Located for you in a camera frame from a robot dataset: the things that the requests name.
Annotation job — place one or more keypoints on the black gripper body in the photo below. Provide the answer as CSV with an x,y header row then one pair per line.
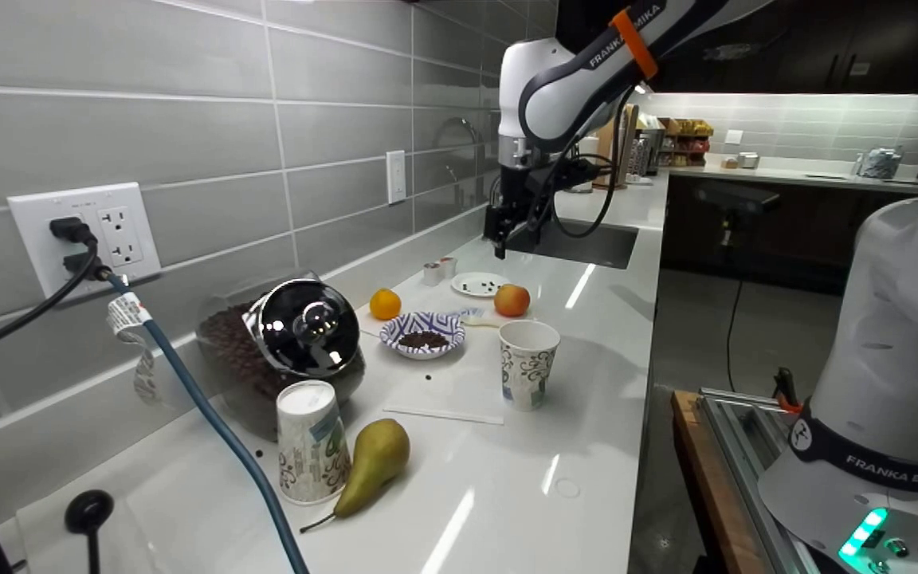
x,y
521,190

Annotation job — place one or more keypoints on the white paper plate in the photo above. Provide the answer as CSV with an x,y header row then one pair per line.
x,y
476,288

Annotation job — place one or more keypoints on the blue patterned paper bowl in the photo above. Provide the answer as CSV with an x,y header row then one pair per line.
x,y
406,323

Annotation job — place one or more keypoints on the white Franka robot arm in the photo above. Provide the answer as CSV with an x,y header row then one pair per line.
x,y
884,352

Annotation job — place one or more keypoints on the black recessed sink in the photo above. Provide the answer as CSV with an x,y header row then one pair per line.
x,y
574,245

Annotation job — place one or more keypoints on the small white red containers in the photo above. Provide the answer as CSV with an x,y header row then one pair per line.
x,y
448,266

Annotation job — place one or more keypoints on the red yellow apple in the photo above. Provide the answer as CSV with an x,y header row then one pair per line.
x,y
512,302

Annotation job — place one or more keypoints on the blue white sugar packet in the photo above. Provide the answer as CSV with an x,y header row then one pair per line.
x,y
465,312

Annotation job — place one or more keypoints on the wooden knife block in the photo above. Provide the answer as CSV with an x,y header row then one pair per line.
x,y
618,135

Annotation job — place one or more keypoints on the coffee bean pile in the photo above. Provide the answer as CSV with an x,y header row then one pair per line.
x,y
425,340

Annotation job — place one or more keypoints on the orange fruit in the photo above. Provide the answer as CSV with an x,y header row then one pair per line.
x,y
385,303

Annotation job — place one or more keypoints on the yellow banana bunch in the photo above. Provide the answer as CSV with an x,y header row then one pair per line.
x,y
685,129

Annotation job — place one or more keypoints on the glass coffee bean jar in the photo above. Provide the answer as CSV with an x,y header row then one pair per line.
x,y
301,331

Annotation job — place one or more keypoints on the green yellow pear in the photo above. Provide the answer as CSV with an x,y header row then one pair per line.
x,y
374,463

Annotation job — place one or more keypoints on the dark lower cabinet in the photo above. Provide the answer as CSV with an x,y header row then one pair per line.
x,y
798,235

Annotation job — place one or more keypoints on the dark cabinet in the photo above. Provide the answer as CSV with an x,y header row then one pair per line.
x,y
831,42
798,235

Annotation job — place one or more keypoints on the upturned patterned paper cup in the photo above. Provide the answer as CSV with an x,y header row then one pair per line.
x,y
310,449

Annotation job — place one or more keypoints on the red clamp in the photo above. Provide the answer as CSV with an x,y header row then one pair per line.
x,y
784,390

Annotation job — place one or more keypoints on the dark upper cabinet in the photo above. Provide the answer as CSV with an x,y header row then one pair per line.
x,y
831,42

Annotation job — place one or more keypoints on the grey crumpled bag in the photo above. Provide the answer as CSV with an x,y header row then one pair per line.
x,y
878,164

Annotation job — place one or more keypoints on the white wall outlet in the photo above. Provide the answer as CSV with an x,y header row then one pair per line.
x,y
129,228
395,176

